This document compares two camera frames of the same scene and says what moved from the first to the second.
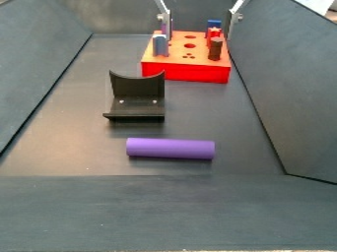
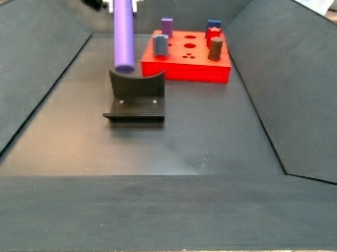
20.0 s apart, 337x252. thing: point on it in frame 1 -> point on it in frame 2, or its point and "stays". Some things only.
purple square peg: x=163 y=28 stays
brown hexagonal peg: x=214 y=50 stays
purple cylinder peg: x=170 y=148 -> x=124 y=35
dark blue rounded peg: x=212 y=24 stays
